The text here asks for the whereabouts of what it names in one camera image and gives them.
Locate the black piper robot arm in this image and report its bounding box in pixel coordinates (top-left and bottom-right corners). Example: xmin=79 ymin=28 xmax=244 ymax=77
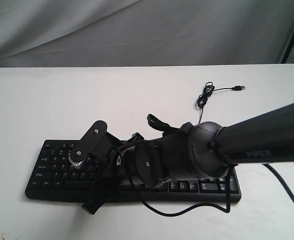
xmin=77 ymin=103 xmax=294 ymax=214

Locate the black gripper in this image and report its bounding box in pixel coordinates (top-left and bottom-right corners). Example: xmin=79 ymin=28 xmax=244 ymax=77
xmin=81 ymin=132 xmax=164 ymax=215

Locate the black USB cable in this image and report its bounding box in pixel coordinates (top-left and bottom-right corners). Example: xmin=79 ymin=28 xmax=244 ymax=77
xmin=195 ymin=81 xmax=246 ymax=125

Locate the grey backdrop cloth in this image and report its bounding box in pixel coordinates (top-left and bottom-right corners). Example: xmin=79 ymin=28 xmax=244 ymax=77
xmin=0 ymin=0 xmax=294 ymax=68

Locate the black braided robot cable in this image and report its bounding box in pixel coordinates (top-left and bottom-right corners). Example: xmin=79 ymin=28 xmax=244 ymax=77
xmin=126 ymin=139 xmax=294 ymax=220

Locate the black acer keyboard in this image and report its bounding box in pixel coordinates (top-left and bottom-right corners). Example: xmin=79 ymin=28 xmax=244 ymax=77
xmin=24 ymin=139 xmax=243 ymax=204

